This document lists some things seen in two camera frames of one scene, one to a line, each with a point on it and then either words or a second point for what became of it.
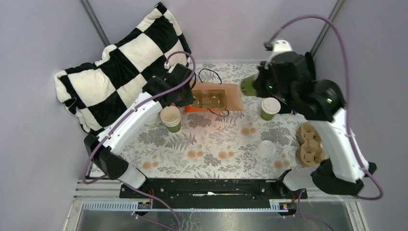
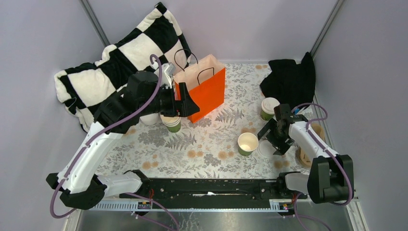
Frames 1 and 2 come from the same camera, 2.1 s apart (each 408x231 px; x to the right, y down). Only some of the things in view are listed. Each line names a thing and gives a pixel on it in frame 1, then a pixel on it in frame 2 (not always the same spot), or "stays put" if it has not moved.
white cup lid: (266, 147) stays put
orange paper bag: (209, 96) -> (205, 82)
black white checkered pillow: (92, 92) stays put
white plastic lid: (154, 120) stays put
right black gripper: (263, 68) -> (282, 147)
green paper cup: (247, 87) -> (247, 143)
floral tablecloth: (222, 134) stays put
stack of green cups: (171, 116) stays put
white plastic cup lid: (271, 105) stays put
